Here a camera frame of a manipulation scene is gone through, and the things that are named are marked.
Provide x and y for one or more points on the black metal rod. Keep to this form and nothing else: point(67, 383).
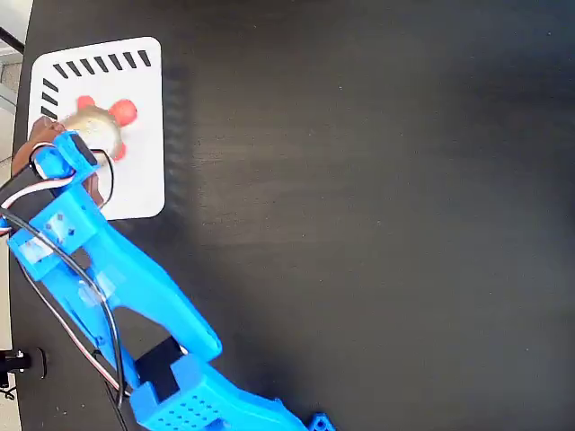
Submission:
point(11, 39)

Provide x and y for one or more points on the black clamp mount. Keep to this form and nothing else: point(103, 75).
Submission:
point(15, 360)

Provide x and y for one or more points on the blue printed robot arm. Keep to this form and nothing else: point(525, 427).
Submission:
point(148, 287)

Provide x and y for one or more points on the gold round toy red knobs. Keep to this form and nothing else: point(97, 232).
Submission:
point(96, 128)

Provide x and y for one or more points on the white tray with black stripes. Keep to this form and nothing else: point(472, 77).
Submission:
point(139, 170)

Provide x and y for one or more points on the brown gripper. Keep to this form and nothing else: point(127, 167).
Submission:
point(84, 154)

